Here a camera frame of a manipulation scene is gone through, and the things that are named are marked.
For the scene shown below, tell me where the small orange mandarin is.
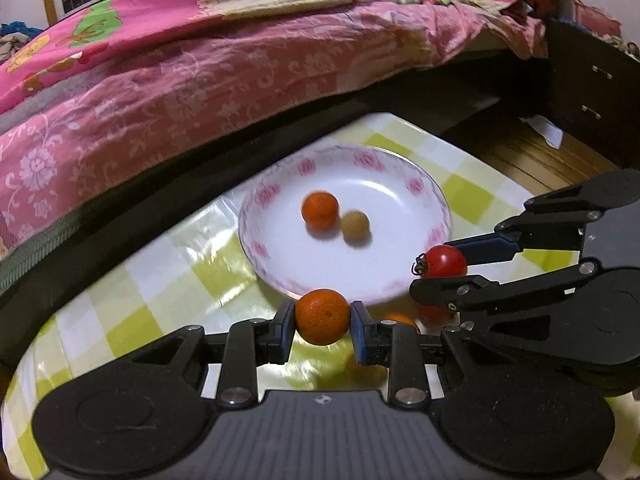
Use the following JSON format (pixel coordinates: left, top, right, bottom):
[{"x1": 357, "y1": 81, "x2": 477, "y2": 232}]
[
  {"x1": 301, "y1": 191, "x2": 340, "y2": 230},
  {"x1": 381, "y1": 312, "x2": 420, "y2": 333},
  {"x1": 295, "y1": 288, "x2": 351, "y2": 346}
]

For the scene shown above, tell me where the tan round longan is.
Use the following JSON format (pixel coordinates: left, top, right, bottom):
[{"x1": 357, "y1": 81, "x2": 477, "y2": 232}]
[{"x1": 340, "y1": 210, "x2": 371, "y2": 239}]

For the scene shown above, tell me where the pile of clothes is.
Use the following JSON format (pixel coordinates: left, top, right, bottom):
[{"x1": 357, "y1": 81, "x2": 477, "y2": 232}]
[{"x1": 0, "y1": 21, "x2": 48, "y2": 65}]

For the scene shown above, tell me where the white pink floral plate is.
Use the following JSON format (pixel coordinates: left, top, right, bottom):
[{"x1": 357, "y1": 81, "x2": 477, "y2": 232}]
[{"x1": 237, "y1": 144, "x2": 454, "y2": 307}]

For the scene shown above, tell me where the red cherry tomato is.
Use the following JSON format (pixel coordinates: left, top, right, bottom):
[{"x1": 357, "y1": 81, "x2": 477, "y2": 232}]
[
  {"x1": 411, "y1": 244, "x2": 469, "y2": 279},
  {"x1": 418, "y1": 304, "x2": 455, "y2": 324}
]

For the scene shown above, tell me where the dark bed frame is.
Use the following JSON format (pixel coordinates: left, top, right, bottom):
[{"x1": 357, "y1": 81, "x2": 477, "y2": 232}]
[{"x1": 0, "y1": 50, "x2": 551, "y2": 366}]

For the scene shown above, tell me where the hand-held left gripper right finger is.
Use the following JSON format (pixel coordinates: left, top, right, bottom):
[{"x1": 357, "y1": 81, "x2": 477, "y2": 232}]
[{"x1": 350, "y1": 300, "x2": 507, "y2": 407}]

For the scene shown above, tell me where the white paper scrap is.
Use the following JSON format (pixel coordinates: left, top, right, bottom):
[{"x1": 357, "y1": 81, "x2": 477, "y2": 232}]
[{"x1": 520, "y1": 115, "x2": 565, "y2": 150}]

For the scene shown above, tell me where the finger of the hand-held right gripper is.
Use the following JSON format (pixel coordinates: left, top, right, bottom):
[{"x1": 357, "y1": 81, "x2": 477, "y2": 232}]
[
  {"x1": 409, "y1": 257, "x2": 602, "y2": 372},
  {"x1": 444, "y1": 169, "x2": 640, "y2": 267}
]

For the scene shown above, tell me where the dark wooden cabinet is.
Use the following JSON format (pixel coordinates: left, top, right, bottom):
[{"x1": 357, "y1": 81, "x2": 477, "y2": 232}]
[{"x1": 544, "y1": 16, "x2": 640, "y2": 171}]

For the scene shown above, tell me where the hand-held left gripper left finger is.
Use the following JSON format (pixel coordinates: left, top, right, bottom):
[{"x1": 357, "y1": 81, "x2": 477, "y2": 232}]
[{"x1": 132, "y1": 300, "x2": 297, "y2": 406}]

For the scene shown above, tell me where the yellow white checkered tablecloth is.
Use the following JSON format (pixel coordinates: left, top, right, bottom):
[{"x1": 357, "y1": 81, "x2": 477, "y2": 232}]
[{"x1": 0, "y1": 112, "x2": 640, "y2": 480}]

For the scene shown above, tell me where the pink floral bed blanket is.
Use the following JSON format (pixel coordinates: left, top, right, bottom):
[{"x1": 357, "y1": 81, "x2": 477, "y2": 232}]
[{"x1": 0, "y1": 0, "x2": 549, "y2": 262}]

